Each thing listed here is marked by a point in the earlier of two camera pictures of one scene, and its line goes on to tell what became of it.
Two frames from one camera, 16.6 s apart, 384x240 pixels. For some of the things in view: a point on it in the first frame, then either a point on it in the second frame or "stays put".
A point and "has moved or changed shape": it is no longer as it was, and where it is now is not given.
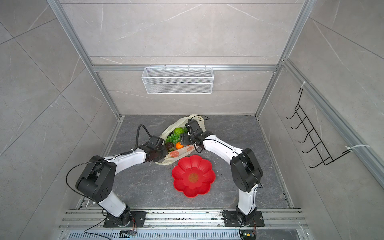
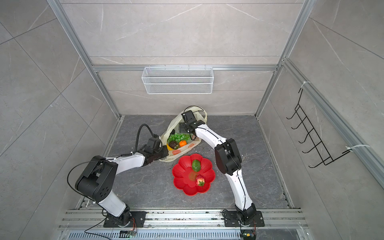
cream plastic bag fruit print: (181, 123) has moved or changed shape
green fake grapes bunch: (173, 138) stays put
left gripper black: (166, 153) stays put
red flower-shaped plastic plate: (193, 175) stays put
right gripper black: (184, 139) → (181, 127)
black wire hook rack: (311, 132) stays put
